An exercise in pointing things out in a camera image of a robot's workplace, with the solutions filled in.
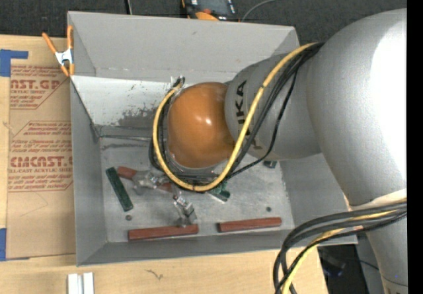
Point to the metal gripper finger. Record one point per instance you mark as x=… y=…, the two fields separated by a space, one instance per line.
x=190 y=212
x=180 y=210

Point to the red-brown flat block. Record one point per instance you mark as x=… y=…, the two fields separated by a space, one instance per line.
x=162 y=232
x=249 y=224

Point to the dark green flat block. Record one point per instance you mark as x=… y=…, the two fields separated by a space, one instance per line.
x=119 y=189
x=270 y=164

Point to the grey metal bin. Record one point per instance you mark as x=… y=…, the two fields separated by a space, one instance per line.
x=158 y=48

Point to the brown cardboard board, red print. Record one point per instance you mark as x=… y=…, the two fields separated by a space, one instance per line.
x=36 y=213

